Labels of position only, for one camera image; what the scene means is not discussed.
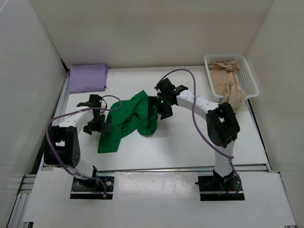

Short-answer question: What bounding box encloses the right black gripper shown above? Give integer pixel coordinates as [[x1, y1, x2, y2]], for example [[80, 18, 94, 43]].
[[148, 95, 174, 120]]

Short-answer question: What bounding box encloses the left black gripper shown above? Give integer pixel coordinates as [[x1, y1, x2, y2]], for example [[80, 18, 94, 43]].
[[84, 112, 112, 135]]

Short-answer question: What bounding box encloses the green t shirt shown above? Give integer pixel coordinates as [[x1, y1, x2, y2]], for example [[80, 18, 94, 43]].
[[97, 90, 158, 153]]

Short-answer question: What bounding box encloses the purple t shirt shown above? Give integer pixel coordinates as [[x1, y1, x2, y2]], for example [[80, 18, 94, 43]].
[[68, 64, 109, 94]]

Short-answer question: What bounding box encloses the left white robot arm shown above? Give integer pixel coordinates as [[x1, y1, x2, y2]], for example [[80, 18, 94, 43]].
[[44, 95, 112, 190]]

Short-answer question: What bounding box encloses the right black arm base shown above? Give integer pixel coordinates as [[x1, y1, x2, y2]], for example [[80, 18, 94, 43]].
[[195, 170, 245, 201]]

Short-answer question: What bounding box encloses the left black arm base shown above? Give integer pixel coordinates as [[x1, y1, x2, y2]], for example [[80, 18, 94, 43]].
[[70, 172, 115, 200]]

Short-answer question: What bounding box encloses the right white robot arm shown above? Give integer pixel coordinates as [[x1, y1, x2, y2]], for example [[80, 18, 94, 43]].
[[148, 78, 240, 190]]

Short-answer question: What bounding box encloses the beige t shirt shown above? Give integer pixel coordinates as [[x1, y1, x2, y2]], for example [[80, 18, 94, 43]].
[[208, 60, 247, 114]]

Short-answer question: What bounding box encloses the white plastic basket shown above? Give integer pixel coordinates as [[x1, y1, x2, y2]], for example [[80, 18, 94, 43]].
[[204, 54, 259, 100]]

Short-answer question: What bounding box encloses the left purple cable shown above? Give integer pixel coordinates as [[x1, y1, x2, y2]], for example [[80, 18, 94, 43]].
[[46, 95, 123, 193]]

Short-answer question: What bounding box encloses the purple cable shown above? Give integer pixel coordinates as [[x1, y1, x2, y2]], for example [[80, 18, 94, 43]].
[[46, 95, 123, 193], [159, 68, 243, 193]]

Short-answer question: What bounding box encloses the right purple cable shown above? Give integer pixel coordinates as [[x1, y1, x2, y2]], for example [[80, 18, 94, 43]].
[[159, 68, 243, 193]]

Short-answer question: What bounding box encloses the aluminium frame rail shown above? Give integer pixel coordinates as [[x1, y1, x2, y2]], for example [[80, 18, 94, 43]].
[[6, 69, 70, 228]]

